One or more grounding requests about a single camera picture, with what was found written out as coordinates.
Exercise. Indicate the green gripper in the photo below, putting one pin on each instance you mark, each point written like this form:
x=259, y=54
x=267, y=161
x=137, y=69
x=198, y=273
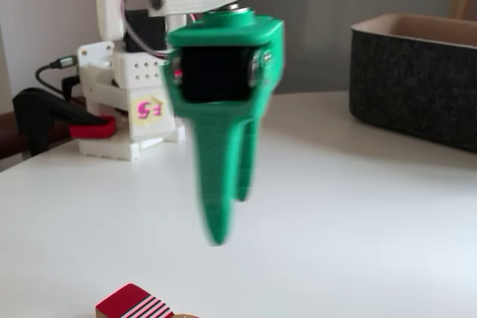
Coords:
x=220, y=113

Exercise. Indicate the red striped block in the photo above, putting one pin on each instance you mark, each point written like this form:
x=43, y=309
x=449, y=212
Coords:
x=124, y=299

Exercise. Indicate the dark grey felt basket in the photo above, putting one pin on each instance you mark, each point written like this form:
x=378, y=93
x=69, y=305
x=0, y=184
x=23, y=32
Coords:
x=410, y=87

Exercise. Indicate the yellow sticker pink F5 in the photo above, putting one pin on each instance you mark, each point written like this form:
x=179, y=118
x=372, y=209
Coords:
x=149, y=109

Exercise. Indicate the black and red clamp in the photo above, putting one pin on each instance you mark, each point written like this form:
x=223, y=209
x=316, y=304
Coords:
x=33, y=109

